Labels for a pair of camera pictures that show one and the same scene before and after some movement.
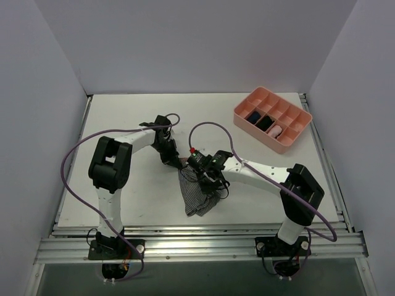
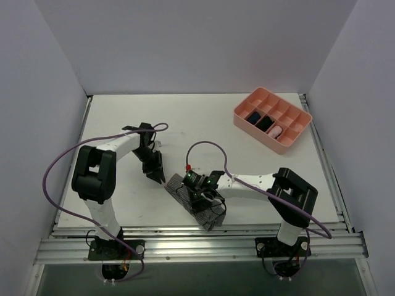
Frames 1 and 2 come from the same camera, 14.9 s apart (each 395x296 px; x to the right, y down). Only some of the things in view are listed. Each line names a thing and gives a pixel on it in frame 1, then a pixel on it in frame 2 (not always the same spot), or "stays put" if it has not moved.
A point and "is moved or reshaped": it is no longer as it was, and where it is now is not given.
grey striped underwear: (195, 197) is moved or reshaped
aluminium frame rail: (71, 244) stays put
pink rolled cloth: (275, 131) stays put
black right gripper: (206, 180) -> (200, 201)
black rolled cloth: (265, 123) stays put
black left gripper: (170, 155) -> (153, 168)
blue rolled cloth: (254, 116) stays put
